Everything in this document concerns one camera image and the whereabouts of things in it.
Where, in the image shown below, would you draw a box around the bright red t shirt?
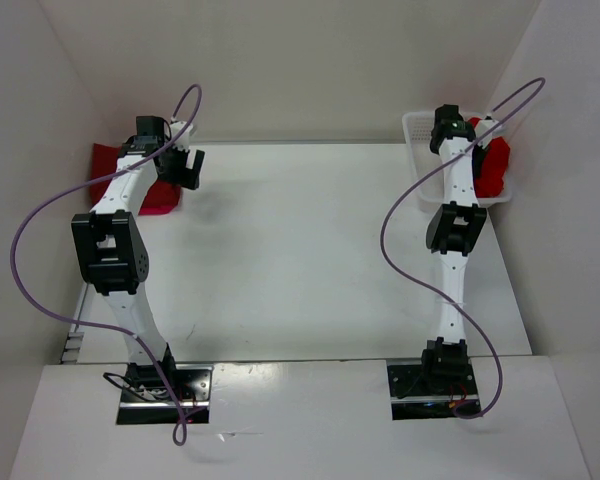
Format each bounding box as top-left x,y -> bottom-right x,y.
472,130 -> 511,198

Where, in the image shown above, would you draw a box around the dark red t shirt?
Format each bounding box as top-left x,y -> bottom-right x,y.
88,143 -> 181,205

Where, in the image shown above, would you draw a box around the pink red t shirt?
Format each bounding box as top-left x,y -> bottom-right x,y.
139,191 -> 182,216

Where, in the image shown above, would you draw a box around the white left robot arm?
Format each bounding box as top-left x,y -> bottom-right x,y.
71,116 -> 205,400

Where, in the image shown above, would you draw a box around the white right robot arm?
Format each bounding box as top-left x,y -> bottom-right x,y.
418,104 -> 486,394

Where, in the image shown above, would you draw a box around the white plastic laundry basket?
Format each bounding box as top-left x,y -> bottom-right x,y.
401,109 -> 519,212

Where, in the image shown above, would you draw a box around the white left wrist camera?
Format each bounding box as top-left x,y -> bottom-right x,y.
169,117 -> 197,152

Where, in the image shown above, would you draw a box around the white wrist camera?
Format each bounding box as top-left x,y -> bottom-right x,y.
475,115 -> 505,149
169,117 -> 197,152

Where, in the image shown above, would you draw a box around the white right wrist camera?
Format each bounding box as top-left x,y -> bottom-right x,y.
475,115 -> 505,149

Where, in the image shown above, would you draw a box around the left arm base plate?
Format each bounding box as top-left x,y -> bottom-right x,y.
103,364 -> 214,425

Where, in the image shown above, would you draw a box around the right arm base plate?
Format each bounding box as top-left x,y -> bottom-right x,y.
386,359 -> 481,420

